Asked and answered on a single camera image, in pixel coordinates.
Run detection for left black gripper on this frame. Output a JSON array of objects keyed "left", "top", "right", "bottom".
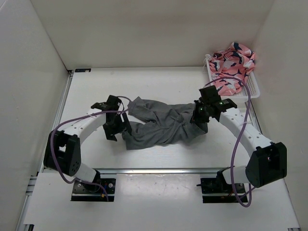
[{"left": 103, "top": 112, "right": 131, "bottom": 141}]

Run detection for grey shorts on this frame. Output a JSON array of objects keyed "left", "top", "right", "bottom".
[{"left": 122, "top": 97, "right": 208, "bottom": 150}]

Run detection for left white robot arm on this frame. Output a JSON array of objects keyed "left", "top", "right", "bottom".
[{"left": 43, "top": 98, "right": 131, "bottom": 193}]

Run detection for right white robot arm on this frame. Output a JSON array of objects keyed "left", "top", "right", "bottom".
[{"left": 191, "top": 99, "right": 287, "bottom": 193}]

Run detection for pink patterned shorts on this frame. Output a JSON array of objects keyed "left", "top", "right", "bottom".
[{"left": 205, "top": 42, "right": 255, "bottom": 96}]

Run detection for white plastic basket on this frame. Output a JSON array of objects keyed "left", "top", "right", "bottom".
[{"left": 203, "top": 54, "right": 260, "bottom": 103}]

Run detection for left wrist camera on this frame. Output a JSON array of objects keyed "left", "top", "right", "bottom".
[{"left": 105, "top": 95, "right": 122, "bottom": 111}]

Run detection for aluminium frame rail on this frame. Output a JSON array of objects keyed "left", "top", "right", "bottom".
[{"left": 97, "top": 168, "right": 221, "bottom": 174}]

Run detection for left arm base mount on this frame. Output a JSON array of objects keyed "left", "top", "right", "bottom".
[{"left": 71, "top": 175, "right": 116, "bottom": 202}]

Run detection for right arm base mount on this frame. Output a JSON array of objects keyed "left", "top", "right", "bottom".
[{"left": 196, "top": 167, "right": 238, "bottom": 204}]

